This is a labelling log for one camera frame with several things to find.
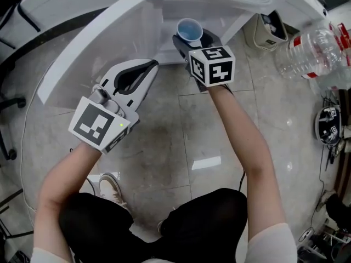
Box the blue plastic cup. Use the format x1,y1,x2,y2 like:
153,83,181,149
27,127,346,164
176,18,204,43

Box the red crate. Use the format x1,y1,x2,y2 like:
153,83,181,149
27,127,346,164
328,22,351,67

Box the beige trash bin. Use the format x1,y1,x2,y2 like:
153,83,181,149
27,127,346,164
243,9,289,52

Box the person's black trousers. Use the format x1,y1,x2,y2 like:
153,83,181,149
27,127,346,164
58,187,249,263

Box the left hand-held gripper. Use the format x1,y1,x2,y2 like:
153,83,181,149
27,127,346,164
68,59,160,156

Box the person's white shoe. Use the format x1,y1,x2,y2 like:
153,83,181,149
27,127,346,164
98,172,130,211

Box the person's right forearm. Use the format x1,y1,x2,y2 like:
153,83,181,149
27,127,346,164
208,83,289,243

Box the person's white shirt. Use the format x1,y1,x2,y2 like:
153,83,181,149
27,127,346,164
29,221,298,263

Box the black office chair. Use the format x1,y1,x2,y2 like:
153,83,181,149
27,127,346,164
0,90,27,162

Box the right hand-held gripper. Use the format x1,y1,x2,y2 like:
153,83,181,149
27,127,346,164
172,28,236,93

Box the tangle of black cables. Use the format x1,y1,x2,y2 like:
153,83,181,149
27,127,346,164
309,89,351,230

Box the black cable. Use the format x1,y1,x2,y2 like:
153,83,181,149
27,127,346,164
237,168,247,195

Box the white cabinet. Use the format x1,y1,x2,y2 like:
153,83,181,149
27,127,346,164
37,0,275,104

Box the white box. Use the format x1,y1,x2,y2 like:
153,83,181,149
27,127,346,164
295,0,330,22

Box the person's left forearm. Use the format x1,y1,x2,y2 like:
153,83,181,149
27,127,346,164
32,142,101,257

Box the large clear plastic bottle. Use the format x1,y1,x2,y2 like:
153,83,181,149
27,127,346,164
274,26,351,79

